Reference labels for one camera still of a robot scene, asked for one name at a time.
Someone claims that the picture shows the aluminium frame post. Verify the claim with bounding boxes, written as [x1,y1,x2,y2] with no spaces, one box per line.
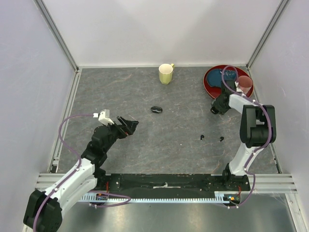
[34,0,79,72]
[246,0,290,71]

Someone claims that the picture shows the light blue cable duct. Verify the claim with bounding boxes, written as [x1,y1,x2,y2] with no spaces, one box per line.
[79,190,242,203]

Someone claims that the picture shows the right aluminium frame post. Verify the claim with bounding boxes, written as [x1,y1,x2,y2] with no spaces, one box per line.
[246,0,290,71]

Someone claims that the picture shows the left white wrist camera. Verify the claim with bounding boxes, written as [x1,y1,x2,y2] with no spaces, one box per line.
[93,109,114,126]

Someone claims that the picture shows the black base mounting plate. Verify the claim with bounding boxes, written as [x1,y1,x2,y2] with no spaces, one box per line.
[95,174,251,199]

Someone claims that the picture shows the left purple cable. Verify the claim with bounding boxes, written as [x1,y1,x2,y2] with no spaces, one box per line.
[32,113,132,232]

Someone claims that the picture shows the black earbud charging case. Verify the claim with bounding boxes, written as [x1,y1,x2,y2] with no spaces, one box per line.
[150,106,163,114]

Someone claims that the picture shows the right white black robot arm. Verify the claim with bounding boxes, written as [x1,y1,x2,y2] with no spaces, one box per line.
[211,80,276,190]

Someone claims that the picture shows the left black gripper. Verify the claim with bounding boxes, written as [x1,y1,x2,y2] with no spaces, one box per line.
[103,116,138,152]

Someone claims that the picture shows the yellow green mug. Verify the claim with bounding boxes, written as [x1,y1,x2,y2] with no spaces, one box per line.
[158,64,174,85]

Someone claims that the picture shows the blue ceramic plate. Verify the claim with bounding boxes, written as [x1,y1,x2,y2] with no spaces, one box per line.
[206,69,238,87]

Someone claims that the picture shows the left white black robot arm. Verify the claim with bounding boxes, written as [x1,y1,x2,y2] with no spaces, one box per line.
[23,110,139,232]

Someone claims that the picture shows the left aluminium frame post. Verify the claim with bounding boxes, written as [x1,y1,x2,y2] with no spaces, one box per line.
[34,0,79,72]

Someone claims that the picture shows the red round tray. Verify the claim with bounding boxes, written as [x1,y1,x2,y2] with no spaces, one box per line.
[203,65,252,99]

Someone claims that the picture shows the pink patterned cup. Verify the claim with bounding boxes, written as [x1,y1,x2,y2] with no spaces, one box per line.
[236,75,253,95]

